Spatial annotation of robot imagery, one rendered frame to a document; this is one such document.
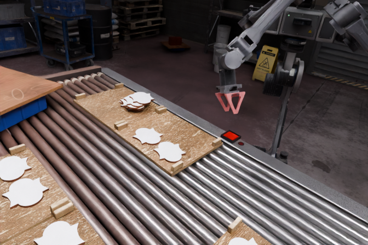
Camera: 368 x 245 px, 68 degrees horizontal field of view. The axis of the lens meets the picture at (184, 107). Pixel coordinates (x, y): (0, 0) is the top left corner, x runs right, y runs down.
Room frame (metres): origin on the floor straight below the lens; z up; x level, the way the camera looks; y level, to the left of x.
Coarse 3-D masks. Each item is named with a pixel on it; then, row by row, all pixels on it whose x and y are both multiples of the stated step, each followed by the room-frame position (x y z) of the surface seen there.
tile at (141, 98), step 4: (136, 92) 1.43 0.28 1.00; (140, 92) 1.43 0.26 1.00; (132, 96) 1.37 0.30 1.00; (136, 96) 1.38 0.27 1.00; (140, 96) 1.38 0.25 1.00; (144, 96) 1.39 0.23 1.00; (148, 96) 1.39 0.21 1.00; (136, 100) 1.33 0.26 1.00; (140, 100) 1.34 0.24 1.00; (144, 100) 1.34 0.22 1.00; (148, 100) 1.35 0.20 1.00; (152, 100) 1.37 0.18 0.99; (144, 104) 1.31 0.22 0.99
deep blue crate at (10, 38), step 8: (8, 24) 4.73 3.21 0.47; (16, 24) 4.72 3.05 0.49; (0, 32) 4.28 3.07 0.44; (8, 32) 4.37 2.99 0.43; (16, 32) 4.47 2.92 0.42; (0, 40) 4.26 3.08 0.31; (8, 40) 4.35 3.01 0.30; (16, 40) 4.45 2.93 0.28; (24, 40) 4.54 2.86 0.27; (0, 48) 4.24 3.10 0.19; (8, 48) 4.34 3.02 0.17; (16, 48) 4.43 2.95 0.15
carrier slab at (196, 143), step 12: (144, 120) 1.23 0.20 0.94; (156, 120) 1.24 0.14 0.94; (168, 120) 1.26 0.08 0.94; (180, 120) 1.27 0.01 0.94; (120, 132) 1.10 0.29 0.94; (132, 132) 1.11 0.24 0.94; (168, 132) 1.14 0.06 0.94; (180, 132) 1.15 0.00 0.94; (192, 132) 1.16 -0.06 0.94; (204, 132) 1.17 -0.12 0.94; (132, 144) 1.01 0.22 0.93; (144, 144) 1.02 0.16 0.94; (180, 144) 1.05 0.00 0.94; (192, 144) 1.06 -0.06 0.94; (204, 144) 1.07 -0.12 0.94; (156, 156) 0.94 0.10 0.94; (192, 156) 0.97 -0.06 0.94; (168, 168) 0.87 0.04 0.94; (180, 168) 0.88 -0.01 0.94
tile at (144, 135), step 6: (138, 132) 1.10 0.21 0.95; (144, 132) 1.10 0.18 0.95; (150, 132) 1.11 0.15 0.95; (156, 132) 1.11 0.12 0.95; (138, 138) 1.05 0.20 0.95; (144, 138) 1.05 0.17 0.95; (150, 138) 1.06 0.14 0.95; (156, 138) 1.06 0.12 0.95; (150, 144) 1.02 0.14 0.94; (156, 144) 1.03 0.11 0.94
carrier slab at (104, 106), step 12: (96, 96) 1.45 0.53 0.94; (108, 96) 1.47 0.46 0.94; (120, 96) 1.48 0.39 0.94; (84, 108) 1.29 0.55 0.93; (96, 108) 1.31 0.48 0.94; (108, 108) 1.32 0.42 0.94; (120, 108) 1.33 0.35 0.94; (144, 108) 1.36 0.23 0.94; (108, 120) 1.19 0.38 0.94; (120, 120) 1.21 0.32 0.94; (132, 120) 1.22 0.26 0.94
